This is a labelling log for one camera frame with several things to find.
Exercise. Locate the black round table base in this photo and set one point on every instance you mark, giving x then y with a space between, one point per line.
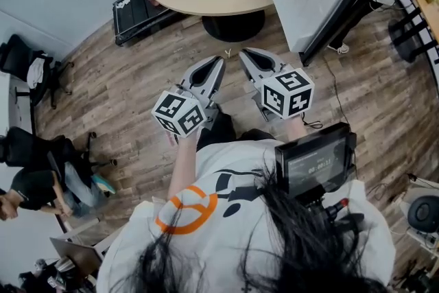
233 25

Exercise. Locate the brown wooden chair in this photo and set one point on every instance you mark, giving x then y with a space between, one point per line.
80 252

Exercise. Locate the black chest-mounted monitor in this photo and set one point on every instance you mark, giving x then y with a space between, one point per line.
313 164

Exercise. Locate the person's right forearm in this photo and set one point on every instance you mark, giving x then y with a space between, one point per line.
295 128

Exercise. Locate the person's left hand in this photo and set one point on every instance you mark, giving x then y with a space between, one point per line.
170 138

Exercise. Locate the wooden desk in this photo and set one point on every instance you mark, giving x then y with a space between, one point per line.
430 15

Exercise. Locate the black monitor mount rig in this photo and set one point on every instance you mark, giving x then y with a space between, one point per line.
337 212

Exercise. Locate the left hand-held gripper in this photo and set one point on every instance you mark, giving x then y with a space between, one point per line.
178 113

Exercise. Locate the black round speaker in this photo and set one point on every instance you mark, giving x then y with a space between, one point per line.
425 214

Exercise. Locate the person's black trousers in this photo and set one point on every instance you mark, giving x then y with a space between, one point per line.
219 128

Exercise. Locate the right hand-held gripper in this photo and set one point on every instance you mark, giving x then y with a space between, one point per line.
288 92

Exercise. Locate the person's left forearm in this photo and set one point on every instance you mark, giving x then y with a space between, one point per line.
181 168

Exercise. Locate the white desk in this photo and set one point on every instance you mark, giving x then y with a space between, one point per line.
7 103

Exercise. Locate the white fridge door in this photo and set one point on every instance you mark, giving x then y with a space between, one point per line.
308 3

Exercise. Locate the black office chair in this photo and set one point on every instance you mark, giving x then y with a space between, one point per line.
37 147
17 55

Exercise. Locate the white shirt with orange print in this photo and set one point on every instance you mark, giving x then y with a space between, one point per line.
212 236

